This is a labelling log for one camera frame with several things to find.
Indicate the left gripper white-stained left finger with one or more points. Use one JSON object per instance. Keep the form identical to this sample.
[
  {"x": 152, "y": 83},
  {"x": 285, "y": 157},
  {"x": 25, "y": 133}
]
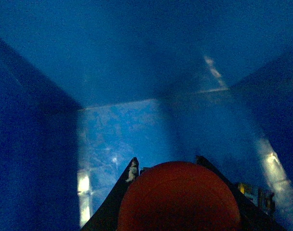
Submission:
[{"x": 106, "y": 217}]

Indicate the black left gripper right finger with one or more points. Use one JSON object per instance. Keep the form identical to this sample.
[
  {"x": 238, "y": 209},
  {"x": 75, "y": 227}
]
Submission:
[{"x": 252, "y": 218}]

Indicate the left shelf lower blue bin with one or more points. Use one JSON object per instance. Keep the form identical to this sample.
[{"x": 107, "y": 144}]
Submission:
[{"x": 114, "y": 51}]

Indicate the red mushroom push button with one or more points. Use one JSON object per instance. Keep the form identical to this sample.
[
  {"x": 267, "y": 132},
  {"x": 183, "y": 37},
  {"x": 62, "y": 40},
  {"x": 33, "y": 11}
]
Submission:
[{"x": 179, "y": 196}]

